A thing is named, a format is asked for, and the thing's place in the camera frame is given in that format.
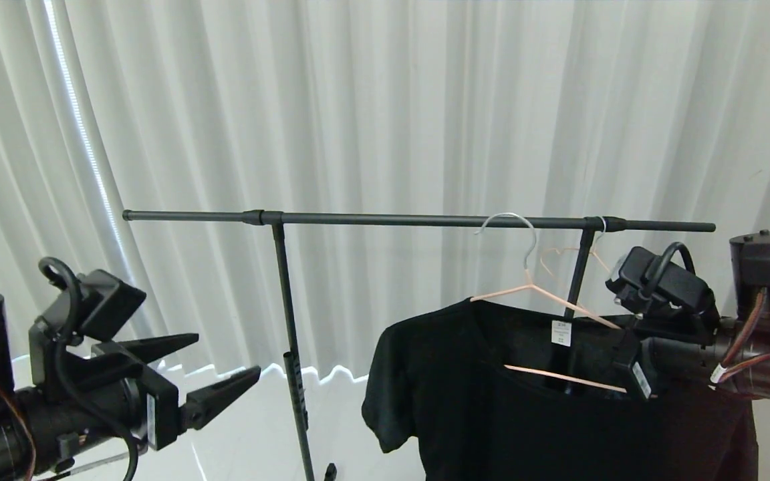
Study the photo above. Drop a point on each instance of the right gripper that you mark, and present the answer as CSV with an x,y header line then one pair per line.
x,y
686,364

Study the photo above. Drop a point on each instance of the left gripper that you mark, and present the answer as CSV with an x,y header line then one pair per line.
x,y
104,411

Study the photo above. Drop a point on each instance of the pink clothes hanger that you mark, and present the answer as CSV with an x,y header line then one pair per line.
x,y
529,277
602,262

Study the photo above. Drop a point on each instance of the black short-sleeved shirt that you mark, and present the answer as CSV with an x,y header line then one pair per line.
x,y
465,401

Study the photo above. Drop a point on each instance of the black clothes rack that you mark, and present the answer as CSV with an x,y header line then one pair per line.
x,y
392,219

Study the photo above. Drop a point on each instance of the white curtain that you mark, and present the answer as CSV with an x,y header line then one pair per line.
x,y
385,100

